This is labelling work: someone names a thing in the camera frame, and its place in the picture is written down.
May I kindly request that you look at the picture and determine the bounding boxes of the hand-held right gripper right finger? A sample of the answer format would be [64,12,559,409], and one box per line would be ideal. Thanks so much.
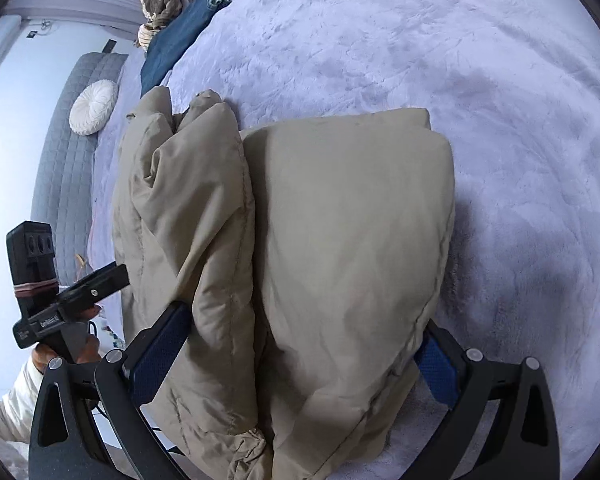
[412,319,562,480]

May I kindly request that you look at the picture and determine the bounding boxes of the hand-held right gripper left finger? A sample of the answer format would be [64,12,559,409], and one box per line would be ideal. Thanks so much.
[28,301,193,480]

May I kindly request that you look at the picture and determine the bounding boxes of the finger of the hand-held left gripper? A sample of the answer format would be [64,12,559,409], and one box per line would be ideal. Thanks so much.
[57,262,131,311]

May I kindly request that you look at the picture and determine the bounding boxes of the beige puffer jacket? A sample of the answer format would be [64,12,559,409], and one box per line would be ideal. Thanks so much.
[111,85,456,480]

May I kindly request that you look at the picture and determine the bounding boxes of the person's left forearm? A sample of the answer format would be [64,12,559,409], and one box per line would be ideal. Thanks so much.
[0,357,46,446]

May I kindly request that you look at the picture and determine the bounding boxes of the person's left hand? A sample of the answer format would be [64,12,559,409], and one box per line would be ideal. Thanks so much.
[31,304,102,376]

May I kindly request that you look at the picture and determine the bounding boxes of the grey quilted headboard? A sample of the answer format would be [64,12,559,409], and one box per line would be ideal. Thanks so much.
[31,51,131,286]

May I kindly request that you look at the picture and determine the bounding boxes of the white round pillow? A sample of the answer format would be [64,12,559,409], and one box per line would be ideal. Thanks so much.
[70,80,119,136]

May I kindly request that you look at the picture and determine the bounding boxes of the blue jeans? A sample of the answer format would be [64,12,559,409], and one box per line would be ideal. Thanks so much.
[140,0,233,98]

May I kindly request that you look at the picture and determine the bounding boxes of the lavender plush bed blanket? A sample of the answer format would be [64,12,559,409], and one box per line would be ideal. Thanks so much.
[87,0,600,480]

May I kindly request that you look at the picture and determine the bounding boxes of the brown plush garment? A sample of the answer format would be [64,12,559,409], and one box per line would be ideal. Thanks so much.
[140,0,188,28]

